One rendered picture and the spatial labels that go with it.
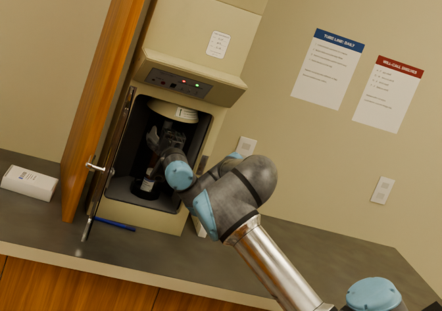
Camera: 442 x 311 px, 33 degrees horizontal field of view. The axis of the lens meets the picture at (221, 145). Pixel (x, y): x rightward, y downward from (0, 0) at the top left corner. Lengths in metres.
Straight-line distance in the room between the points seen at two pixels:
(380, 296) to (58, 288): 0.94
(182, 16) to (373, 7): 0.91
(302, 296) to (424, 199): 1.56
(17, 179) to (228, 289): 0.75
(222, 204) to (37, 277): 0.67
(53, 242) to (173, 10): 0.76
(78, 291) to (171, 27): 0.82
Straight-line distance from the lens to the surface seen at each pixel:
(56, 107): 2.74
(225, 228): 1.78
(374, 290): 1.79
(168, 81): 2.23
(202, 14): 2.26
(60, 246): 2.18
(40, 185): 2.43
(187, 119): 2.36
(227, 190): 1.79
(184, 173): 2.12
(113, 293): 2.25
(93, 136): 2.23
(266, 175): 1.81
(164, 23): 2.25
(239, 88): 2.22
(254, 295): 2.30
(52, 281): 2.21
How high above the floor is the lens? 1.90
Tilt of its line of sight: 15 degrees down
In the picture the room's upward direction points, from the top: 20 degrees clockwise
